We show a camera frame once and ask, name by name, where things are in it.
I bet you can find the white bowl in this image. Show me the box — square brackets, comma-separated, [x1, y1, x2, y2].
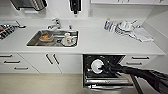
[90, 59, 104, 75]

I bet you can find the stainless steel dishwasher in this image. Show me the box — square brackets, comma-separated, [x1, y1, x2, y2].
[82, 53, 145, 93]

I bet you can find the white lower double-door cabinet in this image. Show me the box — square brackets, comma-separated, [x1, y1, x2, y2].
[18, 53, 84, 75]

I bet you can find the small white jar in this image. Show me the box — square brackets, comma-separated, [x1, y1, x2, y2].
[109, 21, 117, 33]

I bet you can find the stack of white dishes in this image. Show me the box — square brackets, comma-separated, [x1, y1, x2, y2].
[114, 19, 138, 37]

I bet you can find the white bottle blue label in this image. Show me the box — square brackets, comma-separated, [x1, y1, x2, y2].
[103, 18, 112, 32]

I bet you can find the white mug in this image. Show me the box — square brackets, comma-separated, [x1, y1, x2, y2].
[61, 32, 78, 47]

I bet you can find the small sink soap pump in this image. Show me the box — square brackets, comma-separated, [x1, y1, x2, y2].
[68, 24, 73, 31]

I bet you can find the chrome sink faucet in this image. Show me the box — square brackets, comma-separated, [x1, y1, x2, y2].
[47, 17, 63, 31]

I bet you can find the orange bowl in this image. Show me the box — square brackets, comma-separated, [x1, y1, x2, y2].
[39, 31, 55, 43]

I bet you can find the white upper cabinet wide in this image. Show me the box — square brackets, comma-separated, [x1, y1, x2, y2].
[90, 0, 168, 5]

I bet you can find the stainless steel sink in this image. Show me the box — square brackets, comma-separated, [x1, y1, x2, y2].
[25, 29, 80, 48]

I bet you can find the white wide drawer stack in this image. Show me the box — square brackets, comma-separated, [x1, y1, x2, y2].
[0, 52, 40, 75]

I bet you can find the dishwasher wire rack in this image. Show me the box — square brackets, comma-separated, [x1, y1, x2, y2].
[84, 55, 135, 85]

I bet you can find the white wall outlet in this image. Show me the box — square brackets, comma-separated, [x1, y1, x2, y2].
[88, 9, 95, 18]

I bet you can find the black wall soap dispenser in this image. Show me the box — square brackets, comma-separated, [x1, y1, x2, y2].
[68, 0, 82, 15]

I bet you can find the wire dish rack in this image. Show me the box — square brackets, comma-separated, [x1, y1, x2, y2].
[0, 21, 26, 41]

